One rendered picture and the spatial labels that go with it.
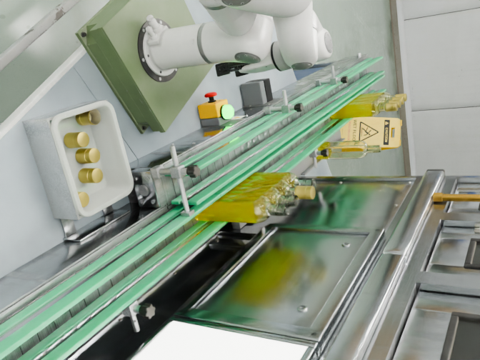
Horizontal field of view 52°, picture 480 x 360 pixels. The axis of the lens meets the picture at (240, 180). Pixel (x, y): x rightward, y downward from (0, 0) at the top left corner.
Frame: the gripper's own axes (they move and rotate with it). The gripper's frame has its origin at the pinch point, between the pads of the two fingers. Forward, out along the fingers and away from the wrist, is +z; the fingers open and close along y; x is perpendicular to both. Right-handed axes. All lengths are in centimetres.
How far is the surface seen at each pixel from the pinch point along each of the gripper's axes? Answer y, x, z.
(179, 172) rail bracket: 27.9, 23.4, 0.6
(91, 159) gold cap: 39.2, 16.9, 15.2
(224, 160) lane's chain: -4.1, 23.7, 9.7
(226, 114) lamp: -12.6, 10.5, 11.5
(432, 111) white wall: -584, 29, 59
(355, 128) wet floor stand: -319, 28, 77
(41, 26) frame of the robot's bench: -1, -32, 72
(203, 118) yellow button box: -11.2, 10.1, 19.1
